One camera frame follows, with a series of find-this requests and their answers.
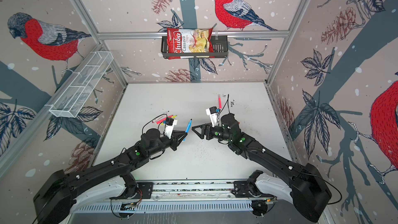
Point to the pink highlighter pen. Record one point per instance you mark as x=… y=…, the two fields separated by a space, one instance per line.
x=160 y=121

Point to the pink-red highlighter pen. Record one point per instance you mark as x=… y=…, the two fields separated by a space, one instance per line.
x=219 y=102

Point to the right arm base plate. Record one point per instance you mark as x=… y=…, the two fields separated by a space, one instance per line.
x=243 y=189

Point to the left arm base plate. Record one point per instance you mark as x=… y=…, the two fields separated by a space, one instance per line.
x=137 y=190

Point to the black wire basket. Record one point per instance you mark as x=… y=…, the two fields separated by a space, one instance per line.
x=219 y=44

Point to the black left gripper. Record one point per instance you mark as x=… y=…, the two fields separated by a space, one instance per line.
x=174 y=139

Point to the blue highlighter pen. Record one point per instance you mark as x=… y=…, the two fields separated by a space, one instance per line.
x=187 y=129

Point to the white mesh wall tray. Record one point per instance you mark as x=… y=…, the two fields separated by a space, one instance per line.
x=74 y=97

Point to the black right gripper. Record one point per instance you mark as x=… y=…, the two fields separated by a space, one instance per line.
x=204 y=128

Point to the aluminium mounting rail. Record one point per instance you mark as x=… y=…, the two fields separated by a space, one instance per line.
x=220 y=189

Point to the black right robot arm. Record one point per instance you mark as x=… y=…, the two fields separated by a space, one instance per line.
x=249 y=148

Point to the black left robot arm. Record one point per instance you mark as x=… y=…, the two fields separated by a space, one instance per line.
x=58 y=195

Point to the red cassava chips bag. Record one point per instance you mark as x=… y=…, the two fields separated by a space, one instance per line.
x=184 y=41

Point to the white marker pen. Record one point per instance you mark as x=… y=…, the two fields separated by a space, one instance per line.
x=160 y=117

